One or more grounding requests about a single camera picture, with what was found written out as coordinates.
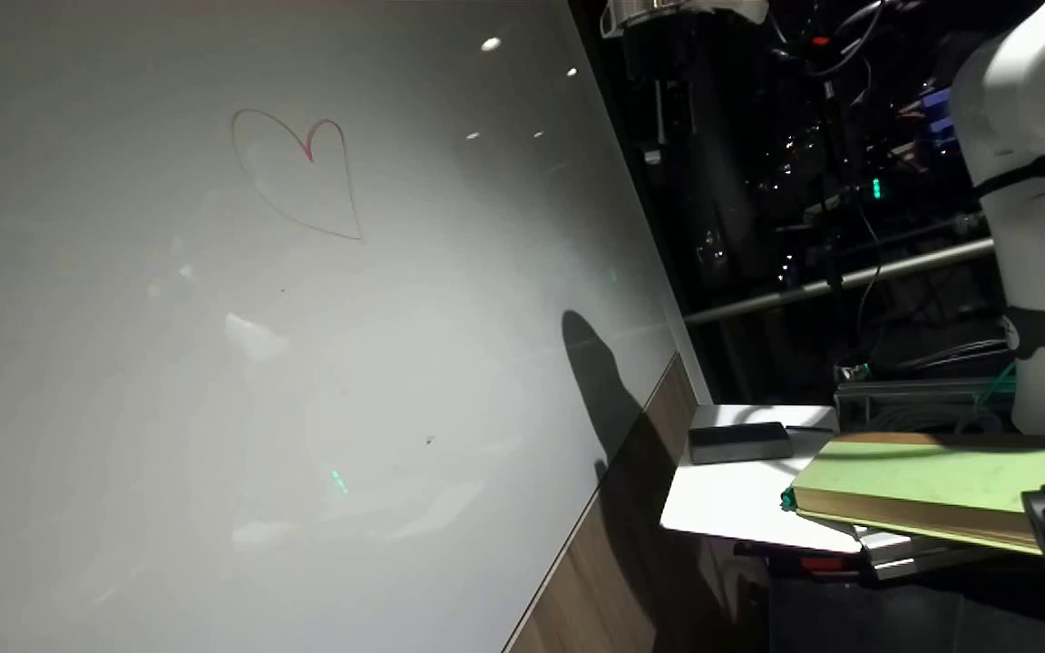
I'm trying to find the black felt board duster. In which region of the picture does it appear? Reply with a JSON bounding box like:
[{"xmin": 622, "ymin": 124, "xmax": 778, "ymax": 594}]
[{"xmin": 685, "ymin": 402, "xmax": 841, "ymax": 467}]

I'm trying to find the small white table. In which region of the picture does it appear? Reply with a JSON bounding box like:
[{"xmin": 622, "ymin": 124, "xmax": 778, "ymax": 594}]
[{"xmin": 658, "ymin": 449, "xmax": 930, "ymax": 563}]

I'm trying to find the large white whiteboard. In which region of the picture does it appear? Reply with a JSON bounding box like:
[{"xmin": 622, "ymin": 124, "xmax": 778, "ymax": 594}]
[{"xmin": 0, "ymin": 0, "xmax": 715, "ymax": 653}]

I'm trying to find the black metal clamp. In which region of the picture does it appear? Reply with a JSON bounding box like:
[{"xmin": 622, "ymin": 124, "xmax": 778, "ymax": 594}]
[{"xmin": 854, "ymin": 524, "xmax": 927, "ymax": 585}]

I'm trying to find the green marker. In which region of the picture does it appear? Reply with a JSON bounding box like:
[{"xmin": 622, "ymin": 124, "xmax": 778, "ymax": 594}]
[{"xmin": 779, "ymin": 429, "xmax": 1045, "ymax": 563}]

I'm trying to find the silver metal rail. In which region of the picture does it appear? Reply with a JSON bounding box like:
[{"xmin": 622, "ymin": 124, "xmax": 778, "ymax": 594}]
[{"xmin": 681, "ymin": 236, "xmax": 997, "ymax": 325}]

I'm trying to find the grey green metal base plate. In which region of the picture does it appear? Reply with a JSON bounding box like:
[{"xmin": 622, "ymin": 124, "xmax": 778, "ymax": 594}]
[{"xmin": 832, "ymin": 360, "xmax": 1021, "ymax": 435}]

